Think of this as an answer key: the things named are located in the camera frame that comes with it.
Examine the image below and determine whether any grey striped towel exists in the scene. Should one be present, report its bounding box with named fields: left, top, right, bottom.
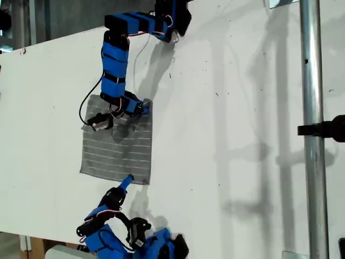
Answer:
left=80, top=94, right=154, bottom=186

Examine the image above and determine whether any white box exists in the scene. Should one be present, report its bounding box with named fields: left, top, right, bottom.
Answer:
left=45, top=244, right=95, bottom=259

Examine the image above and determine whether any wooden table leg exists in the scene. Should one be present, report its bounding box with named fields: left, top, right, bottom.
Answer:
left=26, top=236, right=45, bottom=259

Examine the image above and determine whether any black round object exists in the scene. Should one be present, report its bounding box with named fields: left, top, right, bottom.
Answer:
left=0, top=9, right=12, bottom=31

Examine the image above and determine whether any black clamp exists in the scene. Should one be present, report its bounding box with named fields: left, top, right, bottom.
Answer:
left=297, top=114, right=345, bottom=143

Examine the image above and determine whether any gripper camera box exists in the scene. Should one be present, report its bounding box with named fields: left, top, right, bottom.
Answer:
left=126, top=217, right=152, bottom=248
left=86, top=112, right=114, bottom=132

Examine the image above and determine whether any black camera cable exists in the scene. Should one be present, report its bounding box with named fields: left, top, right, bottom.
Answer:
left=79, top=75, right=105, bottom=127

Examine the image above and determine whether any steel post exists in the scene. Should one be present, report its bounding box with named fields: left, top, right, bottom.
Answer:
left=299, top=0, right=330, bottom=259

